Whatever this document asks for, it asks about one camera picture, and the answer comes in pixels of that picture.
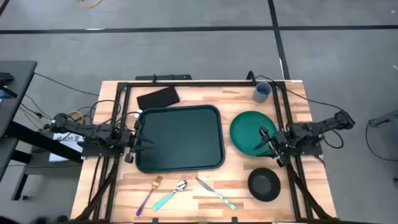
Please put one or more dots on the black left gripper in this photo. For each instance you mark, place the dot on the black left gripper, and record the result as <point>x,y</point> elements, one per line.
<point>132,140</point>

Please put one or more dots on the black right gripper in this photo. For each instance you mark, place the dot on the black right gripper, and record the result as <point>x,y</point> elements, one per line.
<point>280,143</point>

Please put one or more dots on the green round plate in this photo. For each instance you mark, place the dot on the green round plate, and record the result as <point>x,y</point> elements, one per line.
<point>245,130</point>

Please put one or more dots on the small white square packet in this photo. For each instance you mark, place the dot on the small white square packet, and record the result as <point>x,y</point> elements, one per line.
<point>139,113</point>

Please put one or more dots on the black round bowl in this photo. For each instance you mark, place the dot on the black round bowl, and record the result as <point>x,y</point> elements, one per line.
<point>264,184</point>

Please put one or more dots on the dark green plastic tray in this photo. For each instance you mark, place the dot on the dark green plastic tray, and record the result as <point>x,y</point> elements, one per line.
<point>183,140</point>

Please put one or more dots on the grey plastic cup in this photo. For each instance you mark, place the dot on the grey plastic cup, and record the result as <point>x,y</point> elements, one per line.
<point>262,93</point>

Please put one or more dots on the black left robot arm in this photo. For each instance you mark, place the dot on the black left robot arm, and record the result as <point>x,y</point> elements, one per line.
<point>93,132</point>

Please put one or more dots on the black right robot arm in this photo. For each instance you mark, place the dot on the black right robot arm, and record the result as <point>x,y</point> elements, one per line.
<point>317,129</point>

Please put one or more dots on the black mounting bar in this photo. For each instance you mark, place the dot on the black mounting bar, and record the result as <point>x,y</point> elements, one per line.
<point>168,77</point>

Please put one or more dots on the white paper sheet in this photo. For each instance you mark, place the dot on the white paper sheet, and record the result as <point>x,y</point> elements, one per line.
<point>59,157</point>

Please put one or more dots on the black floor tape strip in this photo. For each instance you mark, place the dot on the black floor tape strip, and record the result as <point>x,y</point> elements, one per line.
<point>155,30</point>
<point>278,40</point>

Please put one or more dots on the grey stand foot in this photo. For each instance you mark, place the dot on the grey stand foot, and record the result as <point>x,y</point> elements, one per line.
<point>388,119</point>

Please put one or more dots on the black desk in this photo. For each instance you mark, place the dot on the black desk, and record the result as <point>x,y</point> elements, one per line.
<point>15,81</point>

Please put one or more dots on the black desk device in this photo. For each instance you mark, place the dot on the black desk device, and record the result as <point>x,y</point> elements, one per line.
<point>6,82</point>

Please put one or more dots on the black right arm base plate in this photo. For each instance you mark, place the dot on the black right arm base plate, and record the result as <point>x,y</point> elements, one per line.
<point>315,152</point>

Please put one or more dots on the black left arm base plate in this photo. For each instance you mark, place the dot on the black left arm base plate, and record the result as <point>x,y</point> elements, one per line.
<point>93,151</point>

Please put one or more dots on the black aluminium table frame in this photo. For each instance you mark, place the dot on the black aluminium table frame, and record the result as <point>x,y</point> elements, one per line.
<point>202,84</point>

